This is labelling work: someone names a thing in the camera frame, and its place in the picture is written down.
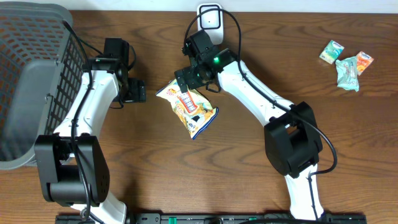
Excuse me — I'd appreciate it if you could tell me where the yellow snack bag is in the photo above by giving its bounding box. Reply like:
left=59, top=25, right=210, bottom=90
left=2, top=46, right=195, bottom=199
left=156, top=79, right=219, bottom=140

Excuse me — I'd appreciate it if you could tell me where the green tissue pack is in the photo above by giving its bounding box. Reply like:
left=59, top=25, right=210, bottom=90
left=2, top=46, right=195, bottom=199
left=319, top=40, right=344, bottom=64

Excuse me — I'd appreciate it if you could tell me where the teal snack pouch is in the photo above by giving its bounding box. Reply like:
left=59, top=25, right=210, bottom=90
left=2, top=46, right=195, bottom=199
left=335, top=56, right=359, bottom=92

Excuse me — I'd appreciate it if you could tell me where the orange tissue pack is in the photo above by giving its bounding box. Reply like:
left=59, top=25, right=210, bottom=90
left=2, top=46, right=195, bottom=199
left=356, top=51, right=374, bottom=76

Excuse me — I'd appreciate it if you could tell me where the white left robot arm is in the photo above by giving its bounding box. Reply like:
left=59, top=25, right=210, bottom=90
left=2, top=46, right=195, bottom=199
left=34, top=58, right=146, bottom=223

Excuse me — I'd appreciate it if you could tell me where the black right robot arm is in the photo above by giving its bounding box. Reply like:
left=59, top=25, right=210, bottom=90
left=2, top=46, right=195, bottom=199
left=175, top=47, right=324, bottom=220

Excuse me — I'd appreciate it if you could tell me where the white barcode scanner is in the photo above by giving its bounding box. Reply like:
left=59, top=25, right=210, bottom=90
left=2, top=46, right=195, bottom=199
left=197, top=3, right=224, bottom=45

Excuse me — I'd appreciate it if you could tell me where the grey plastic mesh basket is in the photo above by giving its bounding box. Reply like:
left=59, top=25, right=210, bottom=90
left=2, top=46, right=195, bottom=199
left=1, top=1, right=85, bottom=170

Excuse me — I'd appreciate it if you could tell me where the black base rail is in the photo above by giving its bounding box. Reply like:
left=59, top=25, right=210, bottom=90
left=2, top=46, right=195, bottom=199
left=55, top=212, right=368, bottom=224

